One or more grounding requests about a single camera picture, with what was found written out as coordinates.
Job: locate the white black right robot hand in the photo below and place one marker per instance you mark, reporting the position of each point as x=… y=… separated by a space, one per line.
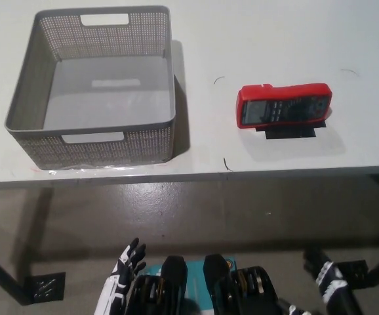
x=332 y=279

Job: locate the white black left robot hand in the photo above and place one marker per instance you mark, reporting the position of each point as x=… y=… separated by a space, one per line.
x=124 y=269

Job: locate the red digital multimeter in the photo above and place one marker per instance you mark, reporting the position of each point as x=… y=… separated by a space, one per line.
x=251 y=95

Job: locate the black teal robot torso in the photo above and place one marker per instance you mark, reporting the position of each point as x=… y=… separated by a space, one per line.
x=209 y=288

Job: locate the clear plastic tape strip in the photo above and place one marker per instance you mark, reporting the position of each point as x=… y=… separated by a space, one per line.
x=88 y=169

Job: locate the grey perforated plastic basket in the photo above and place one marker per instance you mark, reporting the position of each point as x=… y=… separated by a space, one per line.
x=111 y=147

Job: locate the black tape patch on table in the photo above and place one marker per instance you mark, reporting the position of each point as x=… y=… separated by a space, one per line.
x=291 y=134

